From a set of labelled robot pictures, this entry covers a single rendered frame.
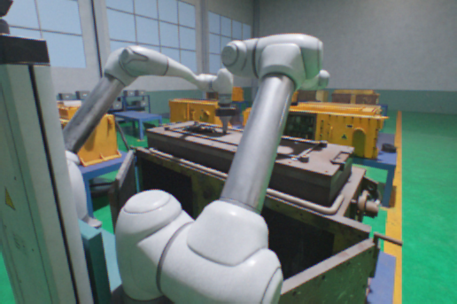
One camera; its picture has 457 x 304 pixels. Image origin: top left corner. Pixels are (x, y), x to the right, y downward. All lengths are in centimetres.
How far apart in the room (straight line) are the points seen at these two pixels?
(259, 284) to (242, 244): 7
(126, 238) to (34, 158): 23
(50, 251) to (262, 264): 40
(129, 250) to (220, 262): 21
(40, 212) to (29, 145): 12
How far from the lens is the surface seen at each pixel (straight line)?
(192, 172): 127
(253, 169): 51
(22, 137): 49
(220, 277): 45
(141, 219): 53
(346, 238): 94
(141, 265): 55
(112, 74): 116
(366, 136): 358
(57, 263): 60
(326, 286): 78
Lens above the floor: 171
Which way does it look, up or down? 13 degrees down
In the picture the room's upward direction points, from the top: straight up
